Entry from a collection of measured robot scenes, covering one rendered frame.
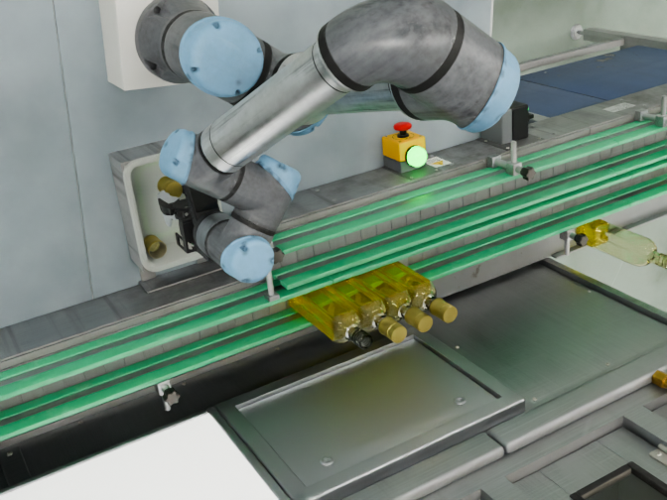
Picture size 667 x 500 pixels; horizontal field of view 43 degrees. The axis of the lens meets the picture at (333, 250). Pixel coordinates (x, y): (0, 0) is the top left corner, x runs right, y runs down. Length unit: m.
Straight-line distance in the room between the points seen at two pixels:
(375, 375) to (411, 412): 0.14
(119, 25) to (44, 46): 0.15
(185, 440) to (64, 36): 0.74
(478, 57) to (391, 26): 0.12
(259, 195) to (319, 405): 0.48
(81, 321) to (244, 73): 0.59
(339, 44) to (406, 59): 0.08
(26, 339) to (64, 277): 0.15
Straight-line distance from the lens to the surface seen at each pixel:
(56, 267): 1.69
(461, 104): 1.08
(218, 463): 1.51
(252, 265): 1.31
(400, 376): 1.67
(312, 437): 1.54
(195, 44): 1.33
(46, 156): 1.63
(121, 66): 1.53
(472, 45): 1.06
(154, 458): 1.56
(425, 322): 1.58
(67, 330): 1.63
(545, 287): 2.05
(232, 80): 1.34
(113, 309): 1.67
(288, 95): 1.11
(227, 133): 1.19
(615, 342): 1.85
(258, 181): 1.30
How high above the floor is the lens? 2.29
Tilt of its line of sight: 53 degrees down
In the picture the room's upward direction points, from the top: 123 degrees clockwise
